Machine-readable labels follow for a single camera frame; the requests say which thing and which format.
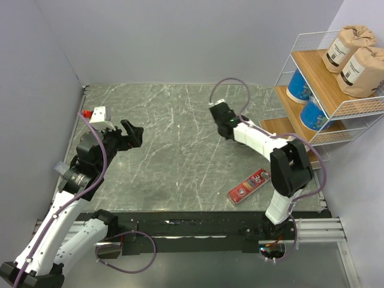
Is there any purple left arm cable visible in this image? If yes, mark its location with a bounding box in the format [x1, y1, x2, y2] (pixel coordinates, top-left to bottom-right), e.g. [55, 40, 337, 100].
[13, 111, 107, 288]

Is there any red toothpaste box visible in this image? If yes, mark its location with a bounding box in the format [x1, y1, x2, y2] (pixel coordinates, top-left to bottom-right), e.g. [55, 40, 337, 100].
[227, 169, 271, 206]

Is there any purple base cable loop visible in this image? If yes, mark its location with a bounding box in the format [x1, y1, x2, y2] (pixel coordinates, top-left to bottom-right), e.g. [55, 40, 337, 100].
[95, 230, 158, 275]

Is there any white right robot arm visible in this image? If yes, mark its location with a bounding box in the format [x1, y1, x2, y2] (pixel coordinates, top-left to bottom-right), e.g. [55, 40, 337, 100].
[209, 99, 314, 239]

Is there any brown paper roll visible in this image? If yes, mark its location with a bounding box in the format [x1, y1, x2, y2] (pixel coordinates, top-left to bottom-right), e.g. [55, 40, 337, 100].
[336, 46, 383, 98]
[322, 25, 377, 74]

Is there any white wire wooden shelf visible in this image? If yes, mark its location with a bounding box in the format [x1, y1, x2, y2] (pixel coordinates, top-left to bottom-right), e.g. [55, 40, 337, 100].
[259, 31, 383, 161]

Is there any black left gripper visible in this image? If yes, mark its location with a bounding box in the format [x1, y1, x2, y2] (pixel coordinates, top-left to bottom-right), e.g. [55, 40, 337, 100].
[95, 119, 143, 173]

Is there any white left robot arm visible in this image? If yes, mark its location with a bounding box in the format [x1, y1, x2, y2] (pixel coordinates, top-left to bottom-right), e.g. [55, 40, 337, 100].
[1, 119, 144, 287]

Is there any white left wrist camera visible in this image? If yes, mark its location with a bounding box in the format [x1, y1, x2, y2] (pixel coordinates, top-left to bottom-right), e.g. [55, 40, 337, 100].
[89, 106, 115, 131]

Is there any blue roll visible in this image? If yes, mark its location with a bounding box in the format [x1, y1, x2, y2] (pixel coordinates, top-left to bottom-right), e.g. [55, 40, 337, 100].
[300, 95, 333, 131]
[286, 69, 312, 104]

